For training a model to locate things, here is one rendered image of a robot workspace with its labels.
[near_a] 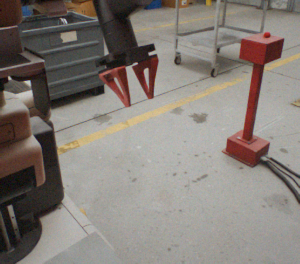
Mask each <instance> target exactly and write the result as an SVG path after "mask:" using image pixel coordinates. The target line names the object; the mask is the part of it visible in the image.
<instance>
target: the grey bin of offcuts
mask: <svg viewBox="0 0 300 264"><path fill-rule="evenodd" d="M17 26H18V27H19V33H20V37H21V43H22V50H23V51H25V49H24V47H25V46H26V47H28V48H30V49H31V50H33V51H35V52H37V53H39V54H41V55H42V56H43V57H44V61H45V69H46V77H47V82H48V86H49V94H50V100H55V99H58V98H60V97H64V96H67V95H70V94H75V93H77V92H82V91H87V92H89V93H91V94H93V95H95V96H99V95H102V94H104V85H106V83H104V82H103V80H102V79H101V78H100V76H99V73H98V72H99V71H100V70H103V69H105V68H106V67H105V65H103V66H101V67H99V68H96V65H95V63H94V61H95V60H98V59H100V57H103V56H105V48H104V39H103V34H102V31H101V28H100V24H99V21H98V19H95V18H91V17H88V16H85V15H82V14H80V13H77V12H76V11H74V10H67V15H66V16H57V17H51V18H49V17H47V16H46V15H33V16H23V20H22V23H21V24H19V25H17Z"/></svg>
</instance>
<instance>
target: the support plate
mask: <svg viewBox="0 0 300 264"><path fill-rule="evenodd" d="M43 264H125V262H124V261H123V260H122V259H121V258H119V257H118V255H117V254H116V253H115V252H114V251H113V250H112V249H111V248H110V246H109V245H108V244H107V243H106V242H105V241H104V240H103V239H102V237H100V236H99V234H98V233H96V232H95V231H94V232H92V233H91V234H90V235H87V236H85V237H84V238H83V239H81V240H80V241H78V242H76V243H75V244H73V245H72V246H70V247H68V248H66V249H65V250H64V251H63V252H60V253H58V254H57V255H55V256H54V257H52V258H50V259H48V261H46V262H45V263H43Z"/></svg>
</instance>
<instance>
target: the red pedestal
mask: <svg viewBox="0 0 300 264"><path fill-rule="evenodd" d="M284 40H285V38H282V37H279V36H273V35H271V34H270V32H265V33H264V34H263V33H259V34H256V35H251V36H248V37H244V38H241V45H240V54H239V59H242V60H247V61H250V62H254V65H253V73H252V78H251V82H250V90H249V94H248V102H247V110H246V118H245V123H244V130H243V129H241V130H240V131H238V132H237V133H235V134H234V135H231V136H229V137H228V138H227V146H226V148H224V149H223V150H222V151H221V152H223V153H225V154H227V156H230V157H232V158H233V159H236V160H238V161H240V162H242V163H243V164H245V165H247V166H249V167H252V168H254V167H255V166H256V165H258V164H259V160H260V157H262V156H263V155H264V154H265V153H267V152H268V150H269V149H270V142H269V141H267V140H264V139H263V138H261V137H258V136H255V135H253V132H254V125H255V118H256V113H257V107H258V99H259V95H260V91H261V84H262V80H263V73H264V66H265V64H267V63H269V62H272V61H274V60H277V59H280V58H281V56H282V50H283V45H284Z"/></svg>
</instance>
